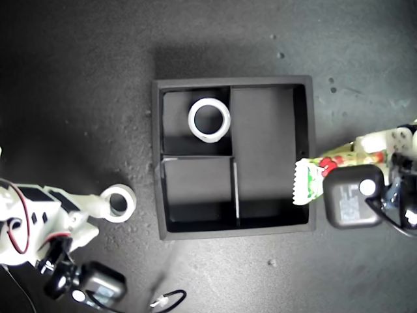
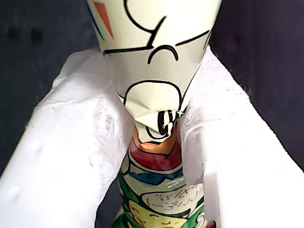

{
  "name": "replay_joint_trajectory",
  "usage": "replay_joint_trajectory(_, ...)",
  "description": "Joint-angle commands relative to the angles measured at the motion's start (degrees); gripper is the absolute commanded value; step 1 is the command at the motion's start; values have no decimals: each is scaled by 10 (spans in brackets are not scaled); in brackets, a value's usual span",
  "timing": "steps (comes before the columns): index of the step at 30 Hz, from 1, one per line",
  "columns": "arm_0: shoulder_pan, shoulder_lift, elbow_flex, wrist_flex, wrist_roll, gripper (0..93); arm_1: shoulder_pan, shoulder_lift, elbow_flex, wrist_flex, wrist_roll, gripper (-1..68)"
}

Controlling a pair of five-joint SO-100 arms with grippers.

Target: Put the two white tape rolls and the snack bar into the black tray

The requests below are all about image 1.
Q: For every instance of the gripper black camera bracket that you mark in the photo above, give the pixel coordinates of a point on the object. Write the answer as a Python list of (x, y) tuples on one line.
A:
[(404, 176), (62, 270)]

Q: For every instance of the green printed snack bar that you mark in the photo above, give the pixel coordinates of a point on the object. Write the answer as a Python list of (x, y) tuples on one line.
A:
[(309, 181)]

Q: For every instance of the black tray with wells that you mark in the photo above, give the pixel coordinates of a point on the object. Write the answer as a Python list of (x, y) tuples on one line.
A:
[(260, 130)]

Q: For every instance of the large white tape roll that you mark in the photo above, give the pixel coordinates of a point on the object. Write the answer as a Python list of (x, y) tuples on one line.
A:
[(191, 119)]

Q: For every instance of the small white tape roll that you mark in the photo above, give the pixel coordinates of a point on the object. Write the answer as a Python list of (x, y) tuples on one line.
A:
[(132, 203)]

